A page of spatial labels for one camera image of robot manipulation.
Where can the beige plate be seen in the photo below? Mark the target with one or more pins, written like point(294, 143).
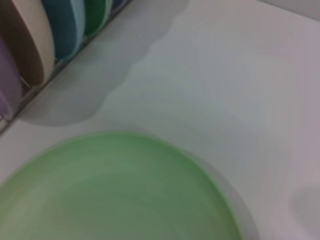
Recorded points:
point(30, 37)

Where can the light blue plate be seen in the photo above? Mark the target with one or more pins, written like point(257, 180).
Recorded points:
point(65, 27)

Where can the clear acrylic plate rack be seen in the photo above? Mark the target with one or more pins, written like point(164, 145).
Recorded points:
point(37, 93)

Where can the purple plate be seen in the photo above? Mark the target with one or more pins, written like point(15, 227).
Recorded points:
point(6, 82)

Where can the light green plate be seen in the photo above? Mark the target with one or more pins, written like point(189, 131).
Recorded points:
point(112, 190)

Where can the dark green plate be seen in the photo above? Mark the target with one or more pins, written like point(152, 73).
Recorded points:
point(96, 15)

